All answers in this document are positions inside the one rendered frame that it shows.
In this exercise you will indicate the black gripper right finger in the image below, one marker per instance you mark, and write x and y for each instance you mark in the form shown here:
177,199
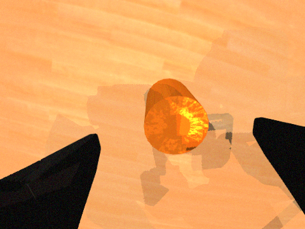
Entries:
283,145

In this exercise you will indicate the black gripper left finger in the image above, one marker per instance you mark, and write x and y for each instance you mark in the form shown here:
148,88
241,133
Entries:
51,193

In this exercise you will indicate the orange knob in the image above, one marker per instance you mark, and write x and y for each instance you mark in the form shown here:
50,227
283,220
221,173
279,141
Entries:
174,121

